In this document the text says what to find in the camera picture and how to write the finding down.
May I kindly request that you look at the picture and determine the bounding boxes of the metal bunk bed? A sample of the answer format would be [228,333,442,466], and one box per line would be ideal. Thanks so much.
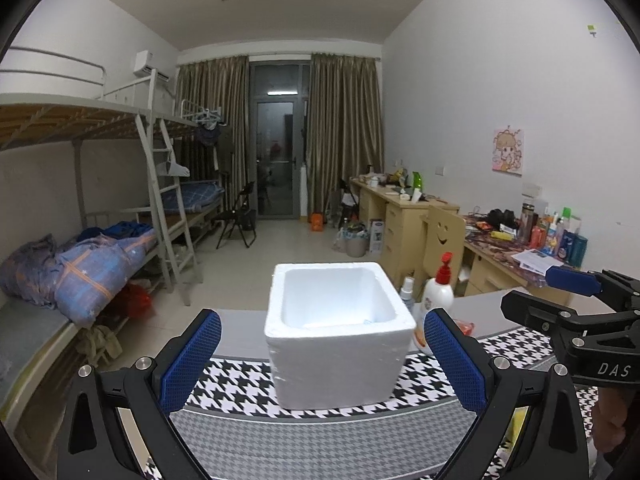
[0,46,231,461]

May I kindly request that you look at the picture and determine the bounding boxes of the blue orange quilt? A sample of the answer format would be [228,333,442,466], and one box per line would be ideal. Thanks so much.
[0,232,161,328]

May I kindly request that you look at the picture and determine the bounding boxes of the black folding chair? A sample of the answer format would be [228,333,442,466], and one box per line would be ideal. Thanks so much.
[216,181,258,250]

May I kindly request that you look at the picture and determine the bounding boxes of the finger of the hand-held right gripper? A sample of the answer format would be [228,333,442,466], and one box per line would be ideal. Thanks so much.
[501,290,640,346]
[545,265,640,313]

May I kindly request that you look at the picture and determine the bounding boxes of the printed paper sheets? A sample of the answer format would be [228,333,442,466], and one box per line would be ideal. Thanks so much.
[510,247,563,276]

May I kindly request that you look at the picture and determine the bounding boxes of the yellowish cloth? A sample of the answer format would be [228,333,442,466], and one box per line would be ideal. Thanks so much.
[80,325,123,368]

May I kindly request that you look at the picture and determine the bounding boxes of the light wooden desk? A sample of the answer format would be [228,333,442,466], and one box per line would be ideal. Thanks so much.
[349,177,461,281]

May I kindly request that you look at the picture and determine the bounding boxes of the white pump lotion bottle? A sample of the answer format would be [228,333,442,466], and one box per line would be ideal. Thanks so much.
[413,252,456,356]

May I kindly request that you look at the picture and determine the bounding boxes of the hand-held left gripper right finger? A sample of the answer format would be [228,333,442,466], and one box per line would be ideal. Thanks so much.
[423,308,591,480]

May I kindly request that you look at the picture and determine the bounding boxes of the white blue carton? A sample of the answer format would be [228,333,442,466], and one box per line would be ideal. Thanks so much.
[368,217,386,253]

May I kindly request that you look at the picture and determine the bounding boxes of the white bed ladder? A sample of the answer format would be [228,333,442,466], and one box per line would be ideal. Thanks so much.
[135,112,197,293]

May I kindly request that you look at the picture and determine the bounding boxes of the houndstooth tablecloth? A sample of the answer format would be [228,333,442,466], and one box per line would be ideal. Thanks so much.
[142,330,601,480]

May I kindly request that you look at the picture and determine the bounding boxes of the black headphones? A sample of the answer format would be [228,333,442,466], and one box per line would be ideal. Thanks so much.
[487,208,518,228]

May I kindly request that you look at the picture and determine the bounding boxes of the white foam box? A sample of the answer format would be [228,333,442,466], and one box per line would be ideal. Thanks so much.
[263,261,417,409]

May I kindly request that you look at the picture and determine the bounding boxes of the blue spray bottle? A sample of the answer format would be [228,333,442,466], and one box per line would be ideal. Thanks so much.
[400,276,417,313]

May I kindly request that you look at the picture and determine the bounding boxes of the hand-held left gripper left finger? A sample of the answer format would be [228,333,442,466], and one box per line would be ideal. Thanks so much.
[57,308,223,480]

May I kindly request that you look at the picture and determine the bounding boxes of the dark hanging clothes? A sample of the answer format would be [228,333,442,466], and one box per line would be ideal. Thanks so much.
[196,125,223,148]

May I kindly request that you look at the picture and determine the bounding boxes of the wooden smiley face chair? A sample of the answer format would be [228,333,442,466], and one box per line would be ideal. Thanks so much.
[419,204,468,286]

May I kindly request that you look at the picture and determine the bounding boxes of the person's right hand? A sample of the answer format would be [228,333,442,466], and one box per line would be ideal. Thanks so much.
[591,387,628,457]

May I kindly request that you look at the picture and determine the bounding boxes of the white air conditioner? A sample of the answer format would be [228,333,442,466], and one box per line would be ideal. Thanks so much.
[132,50,171,81]

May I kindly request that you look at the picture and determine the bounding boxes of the glass balcony door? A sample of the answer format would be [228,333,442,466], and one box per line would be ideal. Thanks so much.
[248,60,312,220]

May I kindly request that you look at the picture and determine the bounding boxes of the blue bedding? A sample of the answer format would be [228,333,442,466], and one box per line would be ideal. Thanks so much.
[161,182,226,212]

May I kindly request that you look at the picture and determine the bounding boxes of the brown curtain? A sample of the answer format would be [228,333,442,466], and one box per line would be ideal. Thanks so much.
[305,52,385,216]
[175,56,251,221]

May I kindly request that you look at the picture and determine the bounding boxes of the cartoon wall poster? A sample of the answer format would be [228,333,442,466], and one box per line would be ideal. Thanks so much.
[491,127,526,176]

